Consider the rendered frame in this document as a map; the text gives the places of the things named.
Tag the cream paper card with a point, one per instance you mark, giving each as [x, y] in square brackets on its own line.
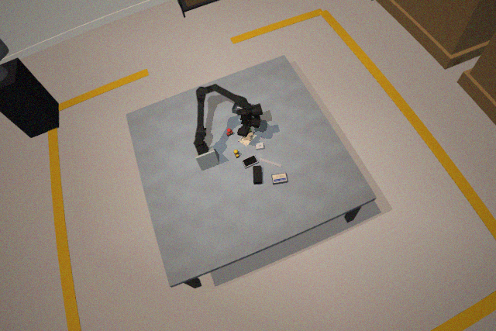
[246, 140]

